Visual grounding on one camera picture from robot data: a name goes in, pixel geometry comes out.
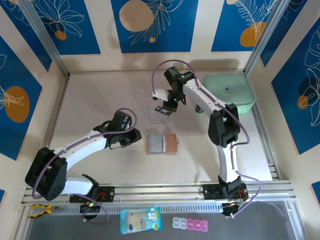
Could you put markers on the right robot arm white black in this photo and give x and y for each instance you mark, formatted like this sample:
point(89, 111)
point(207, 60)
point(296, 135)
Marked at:
point(200, 97)

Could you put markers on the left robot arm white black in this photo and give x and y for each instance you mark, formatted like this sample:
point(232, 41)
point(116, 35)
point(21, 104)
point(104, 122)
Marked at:
point(82, 147)

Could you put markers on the small green capped bottle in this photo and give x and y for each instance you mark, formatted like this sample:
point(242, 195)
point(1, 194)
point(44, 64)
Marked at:
point(199, 109)

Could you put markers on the mint green zip pouch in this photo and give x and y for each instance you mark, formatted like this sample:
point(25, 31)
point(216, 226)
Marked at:
point(232, 87)

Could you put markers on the wet wipes pack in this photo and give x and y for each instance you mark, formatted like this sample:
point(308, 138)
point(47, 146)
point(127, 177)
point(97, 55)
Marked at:
point(140, 221)

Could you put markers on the pink white pill organizer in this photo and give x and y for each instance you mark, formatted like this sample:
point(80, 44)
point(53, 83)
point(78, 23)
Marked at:
point(190, 224)

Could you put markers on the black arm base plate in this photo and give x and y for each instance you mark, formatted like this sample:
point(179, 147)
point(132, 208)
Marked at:
point(107, 193)
point(210, 192)

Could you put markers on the blue floral wall poster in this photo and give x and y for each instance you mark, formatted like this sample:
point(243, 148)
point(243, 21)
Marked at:
point(30, 42)
point(287, 30)
point(225, 30)
point(290, 125)
point(82, 37)
point(175, 37)
point(15, 140)

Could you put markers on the aluminium mounting rail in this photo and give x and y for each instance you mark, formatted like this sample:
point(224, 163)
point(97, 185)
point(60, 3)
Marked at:
point(160, 192)

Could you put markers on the aluminium side rail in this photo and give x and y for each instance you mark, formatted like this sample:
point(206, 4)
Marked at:
point(57, 112)
point(260, 120)

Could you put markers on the aluminium frame post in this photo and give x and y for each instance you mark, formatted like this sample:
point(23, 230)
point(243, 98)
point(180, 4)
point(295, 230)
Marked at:
point(47, 42)
point(267, 37)

